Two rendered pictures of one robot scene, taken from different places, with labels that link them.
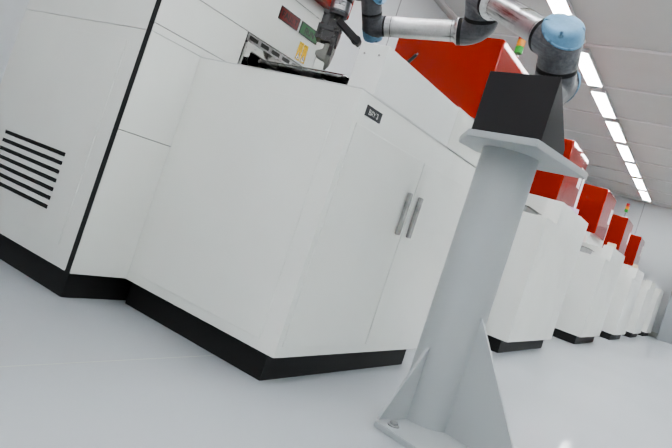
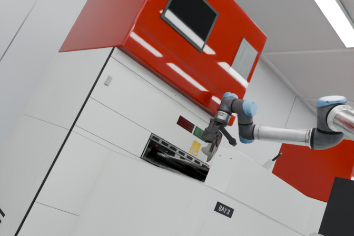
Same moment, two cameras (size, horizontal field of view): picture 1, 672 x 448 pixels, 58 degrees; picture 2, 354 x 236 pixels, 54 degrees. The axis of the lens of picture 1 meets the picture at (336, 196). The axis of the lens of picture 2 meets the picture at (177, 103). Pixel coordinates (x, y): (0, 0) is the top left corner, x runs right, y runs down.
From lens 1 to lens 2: 0.60 m
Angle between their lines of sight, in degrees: 23
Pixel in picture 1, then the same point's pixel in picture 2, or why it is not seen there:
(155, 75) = (71, 162)
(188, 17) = (102, 122)
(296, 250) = not seen: outside the picture
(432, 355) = not seen: outside the picture
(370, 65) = (223, 166)
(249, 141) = (125, 221)
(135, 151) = (47, 219)
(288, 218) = not seen: outside the picture
